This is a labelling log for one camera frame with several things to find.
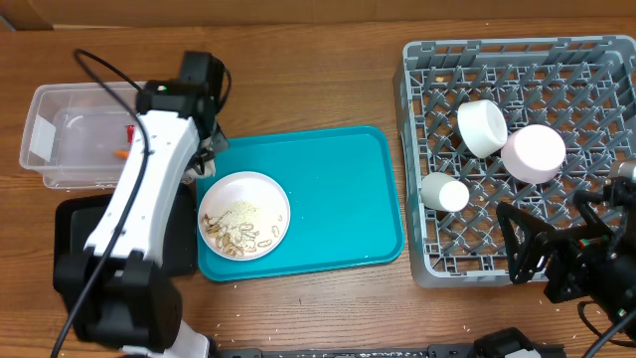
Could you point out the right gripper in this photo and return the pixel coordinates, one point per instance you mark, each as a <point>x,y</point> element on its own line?
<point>563,256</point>

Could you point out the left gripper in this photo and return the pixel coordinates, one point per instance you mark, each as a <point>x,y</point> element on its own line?
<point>218,140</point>

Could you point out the large white plate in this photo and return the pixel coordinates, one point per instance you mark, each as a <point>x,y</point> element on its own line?
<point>250,186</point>

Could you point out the red snack wrapper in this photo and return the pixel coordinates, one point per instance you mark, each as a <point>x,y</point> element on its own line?
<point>130,129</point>

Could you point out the food scraps and rice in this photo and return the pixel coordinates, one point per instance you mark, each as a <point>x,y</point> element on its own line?
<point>242,231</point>

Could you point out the orange carrot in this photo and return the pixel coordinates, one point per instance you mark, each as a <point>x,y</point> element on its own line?
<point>122,154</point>

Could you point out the small white cup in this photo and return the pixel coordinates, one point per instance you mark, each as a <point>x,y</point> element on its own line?
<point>442,192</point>

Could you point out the white bowl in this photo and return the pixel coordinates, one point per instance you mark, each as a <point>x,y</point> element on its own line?
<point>482,127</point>

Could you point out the white napkin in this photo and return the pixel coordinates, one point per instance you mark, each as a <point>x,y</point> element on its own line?
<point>204,166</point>

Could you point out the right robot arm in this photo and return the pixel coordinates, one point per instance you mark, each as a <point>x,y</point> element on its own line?
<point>618,212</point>

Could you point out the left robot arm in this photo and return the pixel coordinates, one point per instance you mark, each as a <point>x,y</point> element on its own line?
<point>115,291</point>

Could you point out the grey dishwasher rack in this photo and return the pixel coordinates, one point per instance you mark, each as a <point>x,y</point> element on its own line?
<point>582,87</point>

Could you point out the clear plastic container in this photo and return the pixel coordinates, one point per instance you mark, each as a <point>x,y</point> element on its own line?
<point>71,131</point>

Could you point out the teal plastic tray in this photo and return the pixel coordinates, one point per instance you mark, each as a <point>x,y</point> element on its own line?
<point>343,201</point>

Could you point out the black plastic tray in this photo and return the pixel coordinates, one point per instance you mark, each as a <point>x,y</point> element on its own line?
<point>76,218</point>

